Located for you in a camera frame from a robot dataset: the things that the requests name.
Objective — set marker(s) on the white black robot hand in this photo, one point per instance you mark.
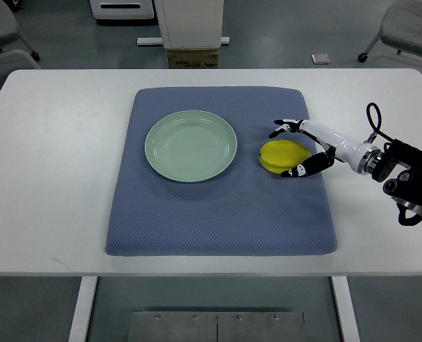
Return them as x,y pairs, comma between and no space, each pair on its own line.
361,157

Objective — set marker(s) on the yellow starfruit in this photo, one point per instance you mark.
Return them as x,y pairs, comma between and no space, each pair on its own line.
278,156

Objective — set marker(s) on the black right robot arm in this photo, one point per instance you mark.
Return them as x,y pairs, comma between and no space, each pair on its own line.
399,168

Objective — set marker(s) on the small grey floor plate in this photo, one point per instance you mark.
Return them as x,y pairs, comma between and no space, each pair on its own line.
320,59

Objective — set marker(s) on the light green plate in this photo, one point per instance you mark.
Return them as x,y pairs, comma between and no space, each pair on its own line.
190,146

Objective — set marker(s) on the grey office chair right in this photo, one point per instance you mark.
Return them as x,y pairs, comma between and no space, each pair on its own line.
400,29

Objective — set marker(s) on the grey office chair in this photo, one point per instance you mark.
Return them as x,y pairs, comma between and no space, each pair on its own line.
16,51
400,29

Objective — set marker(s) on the white right table leg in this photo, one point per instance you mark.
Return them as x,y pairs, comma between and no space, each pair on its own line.
345,309

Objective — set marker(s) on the white table leg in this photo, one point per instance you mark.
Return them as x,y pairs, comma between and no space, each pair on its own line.
345,309
83,309

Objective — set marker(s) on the cardboard box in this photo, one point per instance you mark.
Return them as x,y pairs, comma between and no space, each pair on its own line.
193,58

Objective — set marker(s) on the white machine with slot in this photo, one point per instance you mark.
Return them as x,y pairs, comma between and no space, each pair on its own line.
122,10

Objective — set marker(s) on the white left table leg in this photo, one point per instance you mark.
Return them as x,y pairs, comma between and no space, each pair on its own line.
83,309

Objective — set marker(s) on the grey office chair left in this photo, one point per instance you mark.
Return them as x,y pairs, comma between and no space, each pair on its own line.
16,51

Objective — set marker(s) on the white pedestal column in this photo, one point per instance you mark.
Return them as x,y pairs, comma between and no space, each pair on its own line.
188,24

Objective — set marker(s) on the metal base plate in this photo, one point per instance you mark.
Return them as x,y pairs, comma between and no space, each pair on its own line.
217,326

